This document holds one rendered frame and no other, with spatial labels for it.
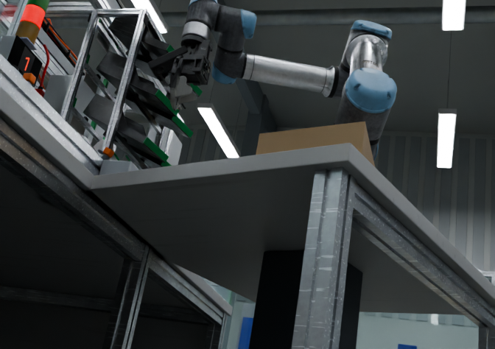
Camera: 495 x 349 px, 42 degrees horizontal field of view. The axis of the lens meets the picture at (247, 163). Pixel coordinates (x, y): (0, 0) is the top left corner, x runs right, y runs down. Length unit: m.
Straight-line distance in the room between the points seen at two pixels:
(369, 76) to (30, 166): 0.81
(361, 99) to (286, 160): 0.56
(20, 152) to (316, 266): 0.50
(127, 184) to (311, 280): 0.42
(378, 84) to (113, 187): 0.67
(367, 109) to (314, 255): 0.66
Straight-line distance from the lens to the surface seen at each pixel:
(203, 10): 1.85
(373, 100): 1.51
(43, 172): 1.13
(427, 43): 8.99
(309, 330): 0.89
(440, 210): 10.53
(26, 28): 1.72
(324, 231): 0.92
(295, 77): 1.93
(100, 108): 2.06
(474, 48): 9.09
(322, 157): 0.94
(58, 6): 3.07
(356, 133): 1.40
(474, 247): 10.36
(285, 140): 1.47
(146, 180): 1.14
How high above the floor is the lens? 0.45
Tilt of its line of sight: 23 degrees up
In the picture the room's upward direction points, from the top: 10 degrees clockwise
